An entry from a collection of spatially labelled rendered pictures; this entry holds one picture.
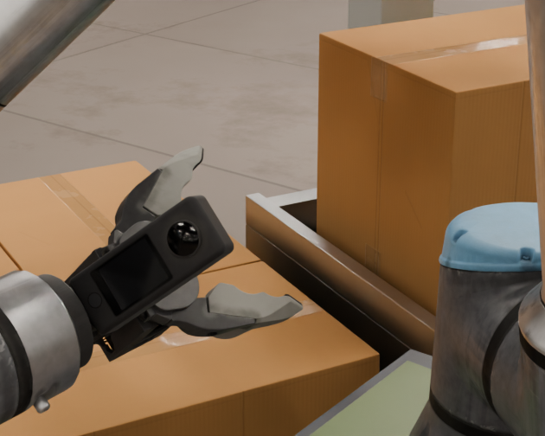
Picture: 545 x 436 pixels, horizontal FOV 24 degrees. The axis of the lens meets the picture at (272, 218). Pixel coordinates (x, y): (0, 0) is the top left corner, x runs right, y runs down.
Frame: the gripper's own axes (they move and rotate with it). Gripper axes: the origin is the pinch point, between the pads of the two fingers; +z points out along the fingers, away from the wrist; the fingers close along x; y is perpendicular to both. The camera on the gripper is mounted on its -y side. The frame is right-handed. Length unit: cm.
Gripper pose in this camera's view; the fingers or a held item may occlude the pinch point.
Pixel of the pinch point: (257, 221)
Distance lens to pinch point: 99.2
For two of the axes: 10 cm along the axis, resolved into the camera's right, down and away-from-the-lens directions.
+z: 6.7, -3.2, 6.7
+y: -5.1, 4.5, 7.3
